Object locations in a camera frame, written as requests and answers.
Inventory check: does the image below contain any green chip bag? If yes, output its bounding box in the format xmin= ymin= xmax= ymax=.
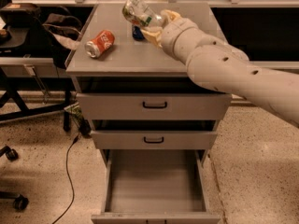
xmin=64 ymin=103 xmax=84 ymax=126

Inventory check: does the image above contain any black drawer handle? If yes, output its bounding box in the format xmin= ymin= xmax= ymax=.
xmin=143 ymin=136 xmax=164 ymax=144
xmin=142 ymin=102 xmax=168 ymax=109

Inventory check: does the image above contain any grey bottom drawer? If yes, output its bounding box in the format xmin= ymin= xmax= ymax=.
xmin=92 ymin=150 xmax=220 ymax=224

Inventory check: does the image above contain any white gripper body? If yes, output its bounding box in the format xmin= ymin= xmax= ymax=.
xmin=161 ymin=18 xmax=203 ymax=62

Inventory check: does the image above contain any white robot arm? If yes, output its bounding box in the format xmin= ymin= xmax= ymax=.
xmin=141 ymin=10 xmax=299 ymax=128

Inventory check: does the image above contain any grey drawer cabinet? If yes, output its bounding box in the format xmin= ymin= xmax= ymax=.
xmin=66 ymin=3 xmax=224 ymax=160

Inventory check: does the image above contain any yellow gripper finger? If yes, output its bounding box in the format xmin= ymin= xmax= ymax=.
xmin=161 ymin=9 xmax=181 ymax=24
xmin=141 ymin=27 xmax=163 ymax=48

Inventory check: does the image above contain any black office chair base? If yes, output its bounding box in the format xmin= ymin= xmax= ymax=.
xmin=0 ymin=145 xmax=30 ymax=212

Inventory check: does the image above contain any grey top drawer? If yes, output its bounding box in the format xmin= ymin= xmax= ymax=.
xmin=78 ymin=77 xmax=231 ymax=120

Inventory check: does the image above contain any dark jacket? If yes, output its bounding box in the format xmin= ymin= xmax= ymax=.
xmin=43 ymin=13 xmax=82 ymax=40

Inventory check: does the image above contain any black floor cable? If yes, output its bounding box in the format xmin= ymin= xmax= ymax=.
xmin=50 ymin=133 xmax=80 ymax=224

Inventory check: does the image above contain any black table frame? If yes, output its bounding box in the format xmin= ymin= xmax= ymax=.
xmin=0 ymin=66 xmax=73 ymax=133

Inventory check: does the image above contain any orange soda can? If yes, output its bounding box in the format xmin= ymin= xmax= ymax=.
xmin=85 ymin=30 xmax=115 ymax=59

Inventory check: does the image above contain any black top drawer handle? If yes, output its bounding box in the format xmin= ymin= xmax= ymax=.
xmin=142 ymin=102 xmax=168 ymax=109

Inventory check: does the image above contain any grey drawer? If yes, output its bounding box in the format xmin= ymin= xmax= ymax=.
xmin=78 ymin=77 xmax=231 ymax=120
xmin=92 ymin=150 xmax=220 ymax=224
xmin=92 ymin=120 xmax=217 ymax=150

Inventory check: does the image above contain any blue pepsi can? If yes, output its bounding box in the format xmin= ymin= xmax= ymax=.
xmin=132 ymin=25 xmax=145 ymax=41

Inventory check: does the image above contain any black bag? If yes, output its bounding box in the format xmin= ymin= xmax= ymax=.
xmin=0 ymin=3 xmax=70 ymax=69

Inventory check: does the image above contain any black middle drawer handle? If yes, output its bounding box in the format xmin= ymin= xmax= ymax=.
xmin=143 ymin=136 xmax=164 ymax=144

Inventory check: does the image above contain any grey middle drawer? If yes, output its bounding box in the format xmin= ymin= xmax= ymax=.
xmin=92 ymin=120 xmax=217 ymax=150

